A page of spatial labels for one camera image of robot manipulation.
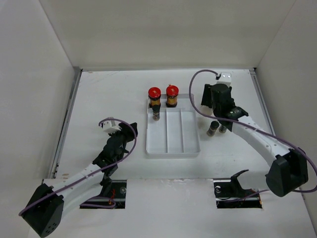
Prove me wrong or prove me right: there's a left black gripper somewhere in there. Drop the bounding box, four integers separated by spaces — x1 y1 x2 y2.
107 122 137 162

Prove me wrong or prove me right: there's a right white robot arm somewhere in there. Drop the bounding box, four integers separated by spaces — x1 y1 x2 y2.
201 83 308 197

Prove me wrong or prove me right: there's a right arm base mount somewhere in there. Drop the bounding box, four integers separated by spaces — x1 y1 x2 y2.
213 170 262 209

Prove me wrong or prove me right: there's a small black-capped spice jar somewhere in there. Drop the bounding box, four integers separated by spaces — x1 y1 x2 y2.
152 105 160 121

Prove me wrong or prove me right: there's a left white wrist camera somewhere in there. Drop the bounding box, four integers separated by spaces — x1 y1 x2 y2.
98 117 121 134

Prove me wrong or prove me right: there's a white compartment organizer tray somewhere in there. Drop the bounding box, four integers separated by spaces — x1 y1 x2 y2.
146 94 201 159

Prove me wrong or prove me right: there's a red-capped amber sauce jar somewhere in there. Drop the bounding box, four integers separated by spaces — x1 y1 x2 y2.
148 87 161 108

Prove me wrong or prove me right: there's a silver-capped spice bottle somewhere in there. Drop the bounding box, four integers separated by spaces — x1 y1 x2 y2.
201 105 213 116

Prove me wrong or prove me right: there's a small black-capped pepper jar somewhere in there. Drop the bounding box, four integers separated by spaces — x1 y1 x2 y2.
218 125 227 133

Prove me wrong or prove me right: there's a small black-capped jar centre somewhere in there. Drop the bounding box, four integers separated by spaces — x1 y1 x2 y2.
207 120 219 137

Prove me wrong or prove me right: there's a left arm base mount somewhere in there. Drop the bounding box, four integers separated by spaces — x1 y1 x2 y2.
80 180 127 209

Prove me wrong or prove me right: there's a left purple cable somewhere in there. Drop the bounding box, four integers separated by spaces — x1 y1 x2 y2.
18 119 138 216

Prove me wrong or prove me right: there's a purple cable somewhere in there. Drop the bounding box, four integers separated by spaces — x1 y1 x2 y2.
189 69 317 193
18 119 138 216

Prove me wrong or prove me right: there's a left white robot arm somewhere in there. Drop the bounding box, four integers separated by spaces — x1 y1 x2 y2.
19 118 138 238

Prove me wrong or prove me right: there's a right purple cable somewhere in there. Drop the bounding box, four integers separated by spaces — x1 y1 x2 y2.
189 69 317 193

